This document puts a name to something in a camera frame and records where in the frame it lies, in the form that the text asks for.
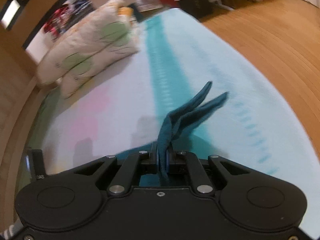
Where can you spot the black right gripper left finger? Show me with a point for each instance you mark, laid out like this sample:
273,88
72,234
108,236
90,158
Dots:
72,198

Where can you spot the upper leaf print pillow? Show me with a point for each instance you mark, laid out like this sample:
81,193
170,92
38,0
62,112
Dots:
80,40

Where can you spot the leaf print pillow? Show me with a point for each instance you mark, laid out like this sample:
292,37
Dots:
80,40
120,40

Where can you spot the teal pants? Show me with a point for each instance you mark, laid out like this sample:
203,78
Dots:
178,124

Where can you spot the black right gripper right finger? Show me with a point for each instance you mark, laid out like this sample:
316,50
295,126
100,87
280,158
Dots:
248,198

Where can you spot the wooden headboard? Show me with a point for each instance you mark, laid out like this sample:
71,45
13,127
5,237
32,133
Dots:
21,97

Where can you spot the floral bed sheet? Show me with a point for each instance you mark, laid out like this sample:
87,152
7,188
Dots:
124,106

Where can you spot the lower leaf print pillow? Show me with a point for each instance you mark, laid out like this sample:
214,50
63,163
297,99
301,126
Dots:
120,40

